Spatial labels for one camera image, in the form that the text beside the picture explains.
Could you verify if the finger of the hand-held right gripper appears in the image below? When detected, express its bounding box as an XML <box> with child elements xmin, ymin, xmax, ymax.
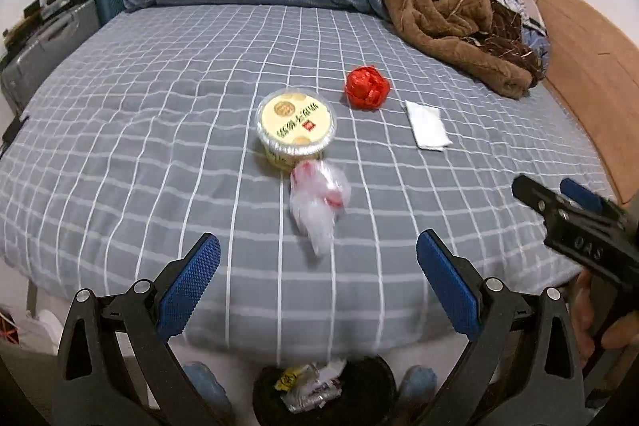
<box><xmin>512</xmin><ymin>174</ymin><xmax>567</xmax><ymax>218</ymax></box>
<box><xmin>559</xmin><ymin>178</ymin><xmax>622</xmax><ymax>216</ymax></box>

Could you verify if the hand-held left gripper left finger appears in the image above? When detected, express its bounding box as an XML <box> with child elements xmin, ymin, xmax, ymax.
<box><xmin>52</xmin><ymin>232</ymin><xmax>223</xmax><ymax>426</ymax></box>

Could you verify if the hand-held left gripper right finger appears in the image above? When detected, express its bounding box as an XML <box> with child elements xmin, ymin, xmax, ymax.
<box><xmin>417</xmin><ymin>230</ymin><xmax>585</xmax><ymax>426</ymax></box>

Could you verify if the black trash bin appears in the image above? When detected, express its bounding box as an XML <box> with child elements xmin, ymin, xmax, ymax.
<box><xmin>252</xmin><ymin>355</ymin><xmax>397</xmax><ymax>426</ymax></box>

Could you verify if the yellow snack packet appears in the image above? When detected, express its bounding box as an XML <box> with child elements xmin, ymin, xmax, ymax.
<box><xmin>274</xmin><ymin>366</ymin><xmax>320</xmax><ymax>392</ymax></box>

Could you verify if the translucent plastic bag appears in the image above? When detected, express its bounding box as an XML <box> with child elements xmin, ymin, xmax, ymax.
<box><xmin>290</xmin><ymin>159</ymin><xmax>351</xmax><ymax>257</ymax></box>

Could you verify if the person's right hand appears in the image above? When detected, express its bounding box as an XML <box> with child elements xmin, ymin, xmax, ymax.
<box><xmin>569</xmin><ymin>269</ymin><xmax>639</xmax><ymax>369</ymax></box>

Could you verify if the white paper sheet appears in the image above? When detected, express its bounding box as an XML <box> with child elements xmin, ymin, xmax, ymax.
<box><xmin>404</xmin><ymin>100</ymin><xmax>452</xmax><ymax>153</ymax></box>

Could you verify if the brown bed headboard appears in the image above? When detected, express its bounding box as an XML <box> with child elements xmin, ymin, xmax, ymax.
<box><xmin>536</xmin><ymin>0</ymin><xmax>639</xmax><ymax>207</ymax></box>

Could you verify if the grey checked bed sheet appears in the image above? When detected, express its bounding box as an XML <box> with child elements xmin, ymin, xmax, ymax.
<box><xmin>0</xmin><ymin>2</ymin><xmax>625</xmax><ymax>357</ymax></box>

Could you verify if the shiny printed wrapper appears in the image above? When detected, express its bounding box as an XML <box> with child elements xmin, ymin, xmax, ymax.
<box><xmin>280</xmin><ymin>385</ymin><xmax>341</xmax><ymax>413</ymax></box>

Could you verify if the plaid patterned pillow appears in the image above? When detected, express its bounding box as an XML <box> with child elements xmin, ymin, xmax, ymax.
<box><xmin>464</xmin><ymin>0</ymin><xmax>552</xmax><ymax>72</ymax></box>

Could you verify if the red crumpled wrapper ball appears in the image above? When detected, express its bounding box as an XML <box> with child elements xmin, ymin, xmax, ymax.
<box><xmin>344</xmin><ymin>65</ymin><xmax>391</xmax><ymax>110</ymax></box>

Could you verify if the yellow lidded food bowl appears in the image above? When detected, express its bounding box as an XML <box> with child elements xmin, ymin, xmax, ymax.
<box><xmin>254</xmin><ymin>88</ymin><xmax>337</xmax><ymax>172</ymax></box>

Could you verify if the brown fleece blanket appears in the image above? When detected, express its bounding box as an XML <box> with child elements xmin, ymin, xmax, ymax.
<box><xmin>369</xmin><ymin>0</ymin><xmax>545</xmax><ymax>99</ymax></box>

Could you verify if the light grey suitcase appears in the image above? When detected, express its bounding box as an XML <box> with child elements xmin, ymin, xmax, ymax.
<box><xmin>0</xmin><ymin>0</ymin><xmax>101</xmax><ymax>115</ymax></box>

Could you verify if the pile of assorted dark items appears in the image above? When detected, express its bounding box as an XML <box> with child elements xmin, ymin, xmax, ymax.
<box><xmin>0</xmin><ymin>0</ymin><xmax>71</xmax><ymax>52</ymax></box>

